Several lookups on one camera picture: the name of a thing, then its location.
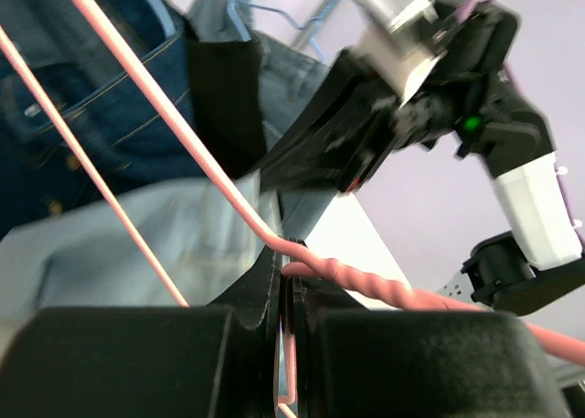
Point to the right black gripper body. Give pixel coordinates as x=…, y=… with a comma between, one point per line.
x=374, y=122

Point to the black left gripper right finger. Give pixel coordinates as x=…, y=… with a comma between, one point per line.
x=370, y=347

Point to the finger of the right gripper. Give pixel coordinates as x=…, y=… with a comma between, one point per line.
x=299, y=160

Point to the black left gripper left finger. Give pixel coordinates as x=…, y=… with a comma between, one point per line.
x=218, y=360

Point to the pink wire hanger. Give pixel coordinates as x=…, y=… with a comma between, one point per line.
x=180, y=242

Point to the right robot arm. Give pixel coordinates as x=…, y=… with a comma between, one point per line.
x=511, y=137

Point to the blue hanger of pale denim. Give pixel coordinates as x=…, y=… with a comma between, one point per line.
x=319, y=28

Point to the dark blue denim skirt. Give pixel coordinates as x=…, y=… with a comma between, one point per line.
x=119, y=129

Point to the pale blue denim garment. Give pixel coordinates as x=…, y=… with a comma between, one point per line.
x=288, y=79

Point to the black garment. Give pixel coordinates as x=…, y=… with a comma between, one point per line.
x=224, y=86

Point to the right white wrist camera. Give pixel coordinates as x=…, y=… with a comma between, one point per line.
x=403, y=75

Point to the aluminium hanging rail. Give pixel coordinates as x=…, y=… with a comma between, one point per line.
x=396, y=25

